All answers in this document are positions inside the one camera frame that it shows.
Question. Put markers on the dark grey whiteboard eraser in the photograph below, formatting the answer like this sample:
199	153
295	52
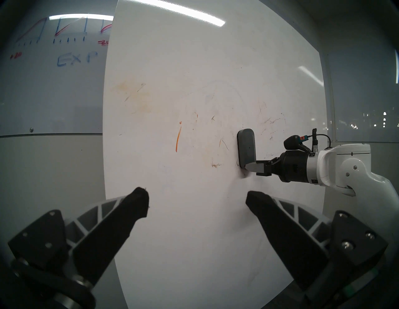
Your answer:
246	148

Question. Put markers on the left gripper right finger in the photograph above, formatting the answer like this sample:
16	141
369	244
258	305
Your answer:
286	240

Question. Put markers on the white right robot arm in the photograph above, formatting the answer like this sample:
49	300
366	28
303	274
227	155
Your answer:
352	171

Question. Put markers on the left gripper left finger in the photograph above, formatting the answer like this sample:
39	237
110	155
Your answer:
106	236

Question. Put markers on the wall-mounted glass board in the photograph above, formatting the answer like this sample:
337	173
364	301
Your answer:
358	102
46	93

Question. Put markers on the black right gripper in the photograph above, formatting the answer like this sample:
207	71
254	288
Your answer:
294	168

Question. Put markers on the white freestanding whiteboard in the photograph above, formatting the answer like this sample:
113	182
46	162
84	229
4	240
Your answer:
187	233

